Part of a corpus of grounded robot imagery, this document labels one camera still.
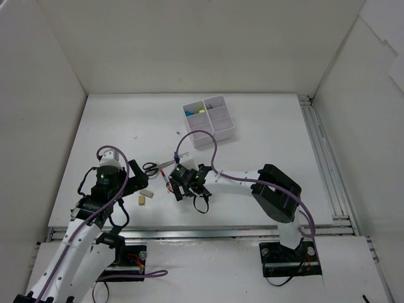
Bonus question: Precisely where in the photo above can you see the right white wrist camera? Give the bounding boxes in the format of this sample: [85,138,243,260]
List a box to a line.
[174,152,195,170]

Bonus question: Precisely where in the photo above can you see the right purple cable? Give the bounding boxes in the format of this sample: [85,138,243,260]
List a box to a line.
[175,130,318,250]

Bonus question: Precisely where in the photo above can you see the aluminium rail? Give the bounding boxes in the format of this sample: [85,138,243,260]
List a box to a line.
[47,215,359,243]
[297,95,360,236]

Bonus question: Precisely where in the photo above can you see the aluminium right rail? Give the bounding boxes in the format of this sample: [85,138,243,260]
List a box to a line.
[297,95,360,236]

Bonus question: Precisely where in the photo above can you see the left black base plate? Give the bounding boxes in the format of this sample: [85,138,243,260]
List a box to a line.
[98,243,147,282]

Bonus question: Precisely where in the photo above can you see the white left compartment organizer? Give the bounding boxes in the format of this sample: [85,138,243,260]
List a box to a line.
[182,101,213,148]

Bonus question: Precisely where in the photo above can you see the tan eraser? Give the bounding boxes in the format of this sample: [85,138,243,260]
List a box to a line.
[138,195,146,206]

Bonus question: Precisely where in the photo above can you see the red gel pen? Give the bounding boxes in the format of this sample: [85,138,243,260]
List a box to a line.
[159,167,173,192]

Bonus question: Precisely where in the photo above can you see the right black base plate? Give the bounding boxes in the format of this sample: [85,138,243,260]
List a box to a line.
[259,240,323,278]

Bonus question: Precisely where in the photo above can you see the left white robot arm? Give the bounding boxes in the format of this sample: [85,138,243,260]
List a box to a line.
[14,159,148,302]

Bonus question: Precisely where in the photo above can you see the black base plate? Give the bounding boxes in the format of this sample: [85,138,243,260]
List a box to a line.
[98,243,147,282]
[259,240,323,278]

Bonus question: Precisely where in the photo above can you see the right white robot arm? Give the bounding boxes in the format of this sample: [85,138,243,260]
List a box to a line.
[169,163,302,260]

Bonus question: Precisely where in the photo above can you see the grey white eraser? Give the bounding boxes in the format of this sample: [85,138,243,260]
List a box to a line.
[140,189,154,198]

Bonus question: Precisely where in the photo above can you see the aluminium front rail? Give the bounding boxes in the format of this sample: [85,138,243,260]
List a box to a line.
[47,215,359,243]

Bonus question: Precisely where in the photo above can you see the black handled scissors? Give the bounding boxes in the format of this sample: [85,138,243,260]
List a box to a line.
[143,160,175,177]

